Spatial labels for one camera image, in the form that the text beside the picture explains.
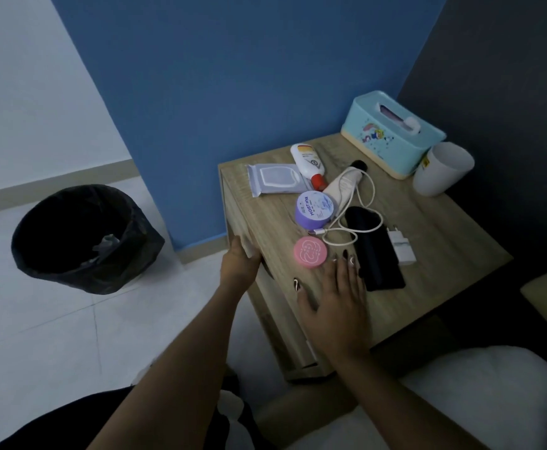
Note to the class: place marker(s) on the wooden nightstand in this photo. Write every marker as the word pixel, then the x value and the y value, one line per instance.
pixel 451 248

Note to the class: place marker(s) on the wooden drawer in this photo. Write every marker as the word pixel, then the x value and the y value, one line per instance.
pixel 278 318

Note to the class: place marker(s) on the person's right hand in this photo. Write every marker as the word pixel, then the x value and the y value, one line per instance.
pixel 341 314

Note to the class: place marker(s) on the purple round jar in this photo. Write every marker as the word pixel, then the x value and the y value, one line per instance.
pixel 315 208

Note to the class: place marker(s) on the pink round jar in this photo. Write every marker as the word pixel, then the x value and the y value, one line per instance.
pixel 311 253

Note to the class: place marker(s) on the black trash bin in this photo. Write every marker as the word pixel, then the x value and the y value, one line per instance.
pixel 62 224

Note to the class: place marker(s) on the teal tissue box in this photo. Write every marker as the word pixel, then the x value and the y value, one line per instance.
pixel 390 135

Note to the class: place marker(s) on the person's left hand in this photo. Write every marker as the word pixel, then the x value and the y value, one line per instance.
pixel 238 269

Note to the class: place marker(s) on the white wet wipes pack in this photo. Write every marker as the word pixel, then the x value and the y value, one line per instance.
pixel 275 180

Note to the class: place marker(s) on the white bottle red cap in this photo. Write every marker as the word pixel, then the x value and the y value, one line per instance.
pixel 306 161

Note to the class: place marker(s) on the white charger plug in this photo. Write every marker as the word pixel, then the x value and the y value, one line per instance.
pixel 402 248

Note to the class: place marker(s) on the white tissue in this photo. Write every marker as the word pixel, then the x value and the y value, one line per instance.
pixel 107 242

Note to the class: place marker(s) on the person's right polka-dot sock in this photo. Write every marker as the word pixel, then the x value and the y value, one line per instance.
pixel 231 407

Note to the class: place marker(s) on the large white plastic cup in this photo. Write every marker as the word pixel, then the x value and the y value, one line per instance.
pixel 442 171

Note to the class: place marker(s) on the white tube black cap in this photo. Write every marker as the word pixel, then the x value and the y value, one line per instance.
pixel 341 189

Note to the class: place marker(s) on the person's left forearm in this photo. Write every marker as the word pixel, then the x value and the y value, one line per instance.
pixel 175 379

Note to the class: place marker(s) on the black smartphone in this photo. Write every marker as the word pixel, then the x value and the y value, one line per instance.
pixel 376 257

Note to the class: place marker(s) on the person's black trousers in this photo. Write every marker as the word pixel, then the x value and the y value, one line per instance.
pixel 67 426

